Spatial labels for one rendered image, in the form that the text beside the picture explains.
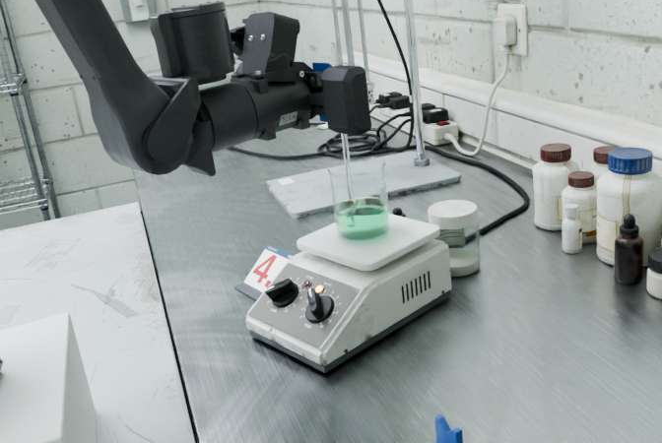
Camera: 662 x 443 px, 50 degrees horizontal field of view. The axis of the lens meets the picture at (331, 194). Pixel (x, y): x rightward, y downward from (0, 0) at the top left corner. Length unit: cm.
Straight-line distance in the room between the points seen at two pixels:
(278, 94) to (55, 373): 30
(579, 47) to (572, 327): 53
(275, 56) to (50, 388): 34
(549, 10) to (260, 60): 65
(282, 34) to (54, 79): 253
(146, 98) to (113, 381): 32
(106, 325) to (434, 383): 41
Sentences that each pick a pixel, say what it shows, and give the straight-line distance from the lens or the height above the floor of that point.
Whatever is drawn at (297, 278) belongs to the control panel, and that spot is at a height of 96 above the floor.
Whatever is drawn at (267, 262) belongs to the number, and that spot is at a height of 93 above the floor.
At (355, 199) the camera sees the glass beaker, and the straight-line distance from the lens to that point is 74.
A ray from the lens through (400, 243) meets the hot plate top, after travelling 76.
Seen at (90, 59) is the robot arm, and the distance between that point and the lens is 59.
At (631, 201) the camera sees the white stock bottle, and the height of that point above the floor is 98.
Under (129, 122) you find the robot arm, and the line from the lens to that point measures 59.
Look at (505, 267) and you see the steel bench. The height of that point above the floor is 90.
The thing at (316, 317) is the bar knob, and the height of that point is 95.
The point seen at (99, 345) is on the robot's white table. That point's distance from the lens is 86.
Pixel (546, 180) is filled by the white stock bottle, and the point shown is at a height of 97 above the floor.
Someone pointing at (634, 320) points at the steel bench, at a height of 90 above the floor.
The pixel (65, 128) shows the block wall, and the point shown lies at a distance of 320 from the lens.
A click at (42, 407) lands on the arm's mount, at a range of 56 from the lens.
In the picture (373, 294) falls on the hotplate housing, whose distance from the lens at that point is 72.
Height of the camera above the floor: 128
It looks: 19 degrees down
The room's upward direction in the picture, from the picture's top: 7 degrees counter-clockwise
